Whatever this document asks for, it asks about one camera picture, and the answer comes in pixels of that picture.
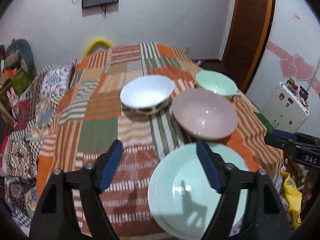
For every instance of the grey plush toy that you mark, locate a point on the grey plush toy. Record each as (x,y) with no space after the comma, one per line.
(20,55)

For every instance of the pink bowl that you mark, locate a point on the pink bowl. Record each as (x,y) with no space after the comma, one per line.
(205,112)

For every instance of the yellow cloth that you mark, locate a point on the yellow cloth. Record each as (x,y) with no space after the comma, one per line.
(292,195)

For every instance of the small door sticker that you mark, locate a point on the small door sticker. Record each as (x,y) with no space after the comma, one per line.
(298,16)

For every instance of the white plate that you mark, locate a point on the white plate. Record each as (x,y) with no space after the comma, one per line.
(152,200)

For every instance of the pink rabbit toy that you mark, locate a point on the pink rabbit toy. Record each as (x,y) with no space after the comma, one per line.
(12,102)

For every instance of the white bowl with black spots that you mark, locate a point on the white bowl with black spots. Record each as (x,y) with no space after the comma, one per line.
(147,92)

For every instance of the green cloth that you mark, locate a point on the green cloth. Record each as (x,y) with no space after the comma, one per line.
(265,122)

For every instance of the purple cloth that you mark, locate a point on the purple cloth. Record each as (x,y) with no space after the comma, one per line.
(200,62)

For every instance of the brown wooden door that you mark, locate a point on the brown wooden door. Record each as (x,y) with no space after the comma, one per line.
(247,30)

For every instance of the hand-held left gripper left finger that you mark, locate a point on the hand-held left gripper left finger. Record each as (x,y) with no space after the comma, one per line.
(111,167)

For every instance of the striped patchwork blanket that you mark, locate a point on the striped patchwork blanket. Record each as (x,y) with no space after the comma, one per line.
(100,130)

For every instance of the mint green plate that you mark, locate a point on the mint green plate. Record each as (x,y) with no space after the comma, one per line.
(180,180)

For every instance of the person's right forearm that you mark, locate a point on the person's right forearm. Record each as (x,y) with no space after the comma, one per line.
(311,192)

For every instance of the green cardboard box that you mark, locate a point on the green cardboard box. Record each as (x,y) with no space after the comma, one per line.
(17,82)

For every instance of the yellow foam hoop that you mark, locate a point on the yellow foam hoop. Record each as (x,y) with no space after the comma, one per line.
(98,41)

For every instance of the patterned tile print blanket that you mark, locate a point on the patterned tile print blanket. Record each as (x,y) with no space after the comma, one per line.
(25,142)

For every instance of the white heart print sliding door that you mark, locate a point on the white heart print sliding door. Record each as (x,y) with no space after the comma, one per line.
(295,42)

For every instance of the grey printed bedsheet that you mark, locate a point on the grey printed bedsheet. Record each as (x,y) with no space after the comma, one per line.
(237,227)

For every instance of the white mini fridge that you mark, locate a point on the white mini fridge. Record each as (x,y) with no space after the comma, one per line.
(285,110)

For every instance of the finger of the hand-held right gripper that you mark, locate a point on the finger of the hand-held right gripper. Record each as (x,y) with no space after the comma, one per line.
(285,134)
(280,142)

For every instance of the mint green bowl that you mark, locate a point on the mint green bowl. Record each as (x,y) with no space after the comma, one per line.
(215,82)

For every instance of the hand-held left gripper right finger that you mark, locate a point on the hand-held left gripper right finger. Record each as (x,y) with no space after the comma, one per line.
(208,167)

